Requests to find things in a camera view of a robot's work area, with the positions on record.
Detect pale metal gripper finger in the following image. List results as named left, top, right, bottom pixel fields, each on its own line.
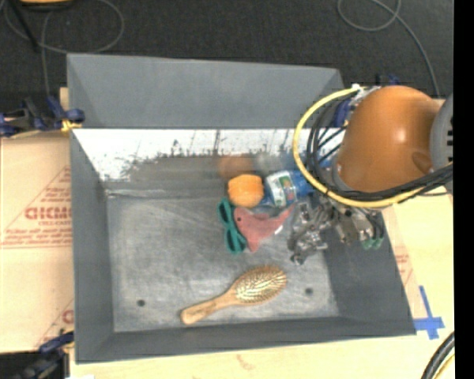
left=290, top=232, right=329, bottom=266
left=287, top=202, right=327, bottom=250

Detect clear plastic bottle blue label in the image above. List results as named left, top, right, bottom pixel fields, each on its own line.
left=260, top=169, right=315, bottom=208

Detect pink toy fish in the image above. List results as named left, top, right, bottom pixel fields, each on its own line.
left=233, top=205, right=295, bottom=253

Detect wooden hairbrush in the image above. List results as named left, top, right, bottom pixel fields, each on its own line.
left=180, top=265, right=288, bottom=326

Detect orange fruit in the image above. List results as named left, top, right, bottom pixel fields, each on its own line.
left=227, top=174, right=265, bottom=209

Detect green sunglasses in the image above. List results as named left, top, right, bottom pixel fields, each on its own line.
left=216, top=197, right=248, bottom=257

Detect grey metal bin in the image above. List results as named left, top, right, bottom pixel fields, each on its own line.
left=66, top=53, right=416, bottom=364

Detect brown cardboard board red print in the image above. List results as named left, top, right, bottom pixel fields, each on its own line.
left=0, top=131, right=77, bottom=355

